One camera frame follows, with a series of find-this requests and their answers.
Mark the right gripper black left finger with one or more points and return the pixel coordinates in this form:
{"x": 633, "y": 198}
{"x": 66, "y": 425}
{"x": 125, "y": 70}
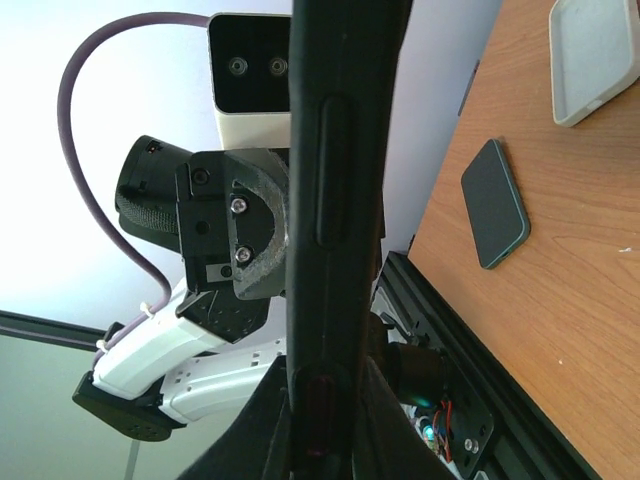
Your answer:
{"x": 256, "y": 445}

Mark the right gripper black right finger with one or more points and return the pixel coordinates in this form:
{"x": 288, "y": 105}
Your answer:
{"x": 385, "y": 445}

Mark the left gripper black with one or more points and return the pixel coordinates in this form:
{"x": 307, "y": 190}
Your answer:
{"x": 225, "y": 213}

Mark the black phone case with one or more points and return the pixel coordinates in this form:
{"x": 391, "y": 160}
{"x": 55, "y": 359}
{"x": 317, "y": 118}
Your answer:
{"x": 342, "y": 69}

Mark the phone with teal edge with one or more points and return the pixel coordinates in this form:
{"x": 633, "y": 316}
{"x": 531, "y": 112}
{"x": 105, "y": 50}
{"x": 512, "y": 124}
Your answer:
{"x": 496, "y": 211}

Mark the white phone case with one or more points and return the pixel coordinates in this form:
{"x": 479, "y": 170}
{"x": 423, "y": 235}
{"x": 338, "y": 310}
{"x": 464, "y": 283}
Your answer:
{"x": 594, "y": 55}

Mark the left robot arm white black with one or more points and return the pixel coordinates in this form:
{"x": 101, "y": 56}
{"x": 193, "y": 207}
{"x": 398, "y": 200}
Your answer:
{"x": 131, "y": 360}

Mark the small circuit board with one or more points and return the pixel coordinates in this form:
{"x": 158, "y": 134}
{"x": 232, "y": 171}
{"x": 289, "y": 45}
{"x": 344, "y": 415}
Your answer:
{"x": 434, "y": 425}

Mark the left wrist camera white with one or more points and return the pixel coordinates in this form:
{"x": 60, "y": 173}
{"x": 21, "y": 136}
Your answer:
{"x": 249, "y": 58}

